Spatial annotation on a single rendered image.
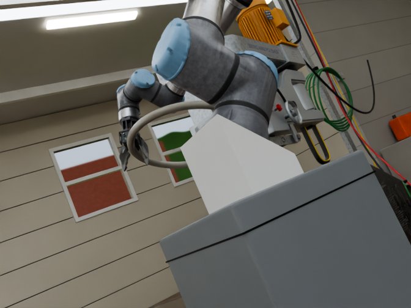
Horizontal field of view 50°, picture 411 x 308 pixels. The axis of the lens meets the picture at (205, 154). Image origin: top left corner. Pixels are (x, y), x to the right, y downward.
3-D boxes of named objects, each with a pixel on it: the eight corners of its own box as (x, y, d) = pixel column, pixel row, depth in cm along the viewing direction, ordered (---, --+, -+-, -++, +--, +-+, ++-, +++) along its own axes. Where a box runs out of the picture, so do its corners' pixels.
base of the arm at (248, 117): (285, 152, 105) (292, 119, 110) (218, 117, 100) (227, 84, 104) (244, 175, 121) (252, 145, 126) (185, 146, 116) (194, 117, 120)
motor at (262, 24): (265, 68, 312) (242, 20, 318) (302, 43, 295) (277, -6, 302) (246, 65, 289) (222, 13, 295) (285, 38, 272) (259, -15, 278)
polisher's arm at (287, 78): (307, 146, 296) (276, 83, 304) (337, 131, 284) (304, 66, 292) (258, 158, 235) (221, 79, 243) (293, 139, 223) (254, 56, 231)
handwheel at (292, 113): (292, 131, 241) (280, 107, 244) (307, 123, 236) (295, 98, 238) (281, 133, 229) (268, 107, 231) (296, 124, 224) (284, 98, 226)
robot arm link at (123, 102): (121, 80, 184) (112, 93, 191) (123, 104, 178) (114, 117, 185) (141, 85, 189) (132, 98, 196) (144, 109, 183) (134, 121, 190)
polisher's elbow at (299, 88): (284, 123, 283) (271, 96, 286) (296, 121, 299) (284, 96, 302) (309, 109, 272) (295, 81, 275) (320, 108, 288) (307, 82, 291)
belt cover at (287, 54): (278, 87, 311) (268, 67, 314) (309, 69, 297) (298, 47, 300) (203, 82, 231) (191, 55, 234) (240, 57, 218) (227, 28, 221)
